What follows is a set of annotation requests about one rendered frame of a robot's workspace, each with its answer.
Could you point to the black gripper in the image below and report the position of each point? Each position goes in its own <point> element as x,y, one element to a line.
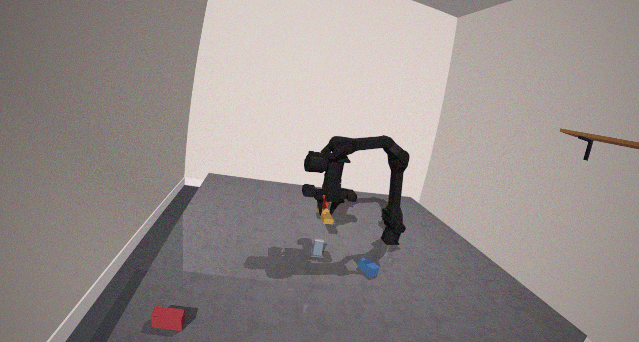
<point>310,191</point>

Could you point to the red rectangular block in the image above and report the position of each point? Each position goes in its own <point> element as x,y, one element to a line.
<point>168,318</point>

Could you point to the blue rectangular block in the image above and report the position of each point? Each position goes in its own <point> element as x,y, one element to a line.
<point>368,267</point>

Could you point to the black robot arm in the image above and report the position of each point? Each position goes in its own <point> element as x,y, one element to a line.
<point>333,163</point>

